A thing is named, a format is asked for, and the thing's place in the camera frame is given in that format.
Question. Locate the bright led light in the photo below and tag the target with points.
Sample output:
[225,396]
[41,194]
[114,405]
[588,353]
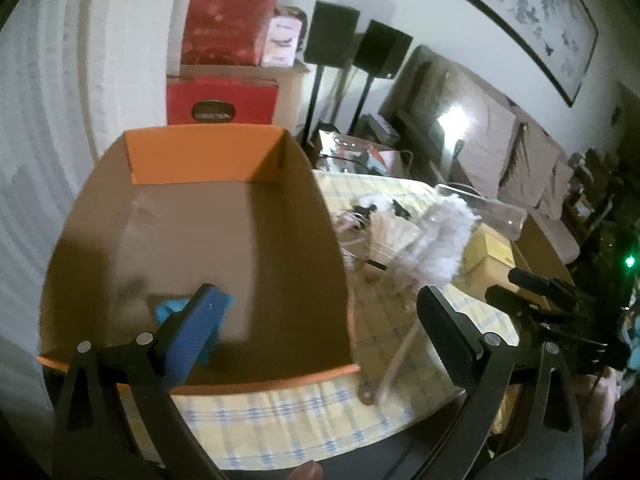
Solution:
[452,117]

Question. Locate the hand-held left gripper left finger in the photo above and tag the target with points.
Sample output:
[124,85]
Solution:
[192,330]

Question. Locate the large brown cardboard box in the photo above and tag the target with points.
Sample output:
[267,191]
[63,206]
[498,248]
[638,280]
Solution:
[542,255]

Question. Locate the black speaker stand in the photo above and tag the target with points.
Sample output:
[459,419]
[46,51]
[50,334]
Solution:
[312,105]
[362,102]

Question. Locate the small black clip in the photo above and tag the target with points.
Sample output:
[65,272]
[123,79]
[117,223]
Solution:
[365,207]
[401,208]

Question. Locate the pink printed box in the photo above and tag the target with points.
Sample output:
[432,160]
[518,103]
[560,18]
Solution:
[281,40]

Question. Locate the red box with oval label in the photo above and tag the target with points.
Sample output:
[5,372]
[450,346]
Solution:
[220,102]

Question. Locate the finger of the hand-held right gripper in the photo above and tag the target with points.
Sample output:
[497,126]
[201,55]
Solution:
[537,281]
[515,302]

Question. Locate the brown sofa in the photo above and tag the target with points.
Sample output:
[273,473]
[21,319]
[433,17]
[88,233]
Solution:
[420,90]

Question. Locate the black loudspeaker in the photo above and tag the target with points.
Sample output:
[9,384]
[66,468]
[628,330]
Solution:
[382,50]
[331,32]

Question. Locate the yellow-labelled sponge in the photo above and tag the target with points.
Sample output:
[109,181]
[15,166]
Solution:
[487,255]

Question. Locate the large beige sofa cushion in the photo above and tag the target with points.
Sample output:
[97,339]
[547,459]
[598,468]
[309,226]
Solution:
[490,145]

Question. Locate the white curtain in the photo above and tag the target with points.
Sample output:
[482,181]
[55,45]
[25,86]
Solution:
[50,110]

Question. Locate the white feather duster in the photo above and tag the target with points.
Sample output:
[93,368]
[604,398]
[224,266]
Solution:
[445,240]

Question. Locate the framed wall painting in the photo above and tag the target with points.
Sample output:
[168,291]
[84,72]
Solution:
[525,10]

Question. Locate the clear plastic container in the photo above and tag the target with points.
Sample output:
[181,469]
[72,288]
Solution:
[500,215]

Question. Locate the red patterned gift box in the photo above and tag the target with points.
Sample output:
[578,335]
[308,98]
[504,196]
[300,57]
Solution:
[225,30]

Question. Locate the orange cardboard box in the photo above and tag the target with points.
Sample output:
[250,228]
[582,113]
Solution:
[200,220]

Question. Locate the blue cloth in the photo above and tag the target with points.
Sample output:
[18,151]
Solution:
[167,310]

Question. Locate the white feather shuttlecock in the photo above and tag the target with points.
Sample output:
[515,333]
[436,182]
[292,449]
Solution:
[390,237]

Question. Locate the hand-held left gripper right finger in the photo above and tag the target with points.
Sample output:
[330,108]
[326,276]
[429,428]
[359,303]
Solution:
[450,340]

